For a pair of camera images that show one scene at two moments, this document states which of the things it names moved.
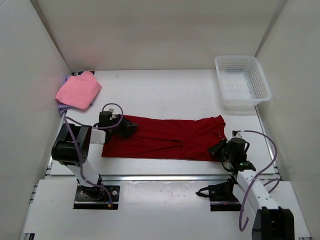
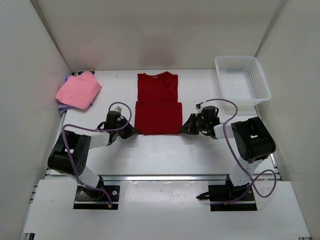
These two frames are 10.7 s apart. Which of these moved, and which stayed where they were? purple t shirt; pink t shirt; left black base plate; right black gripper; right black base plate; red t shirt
Moved: right black gripper; red t shirt
Stayed: pink t shirt; purple t shirt; left black base plate; right black base plate
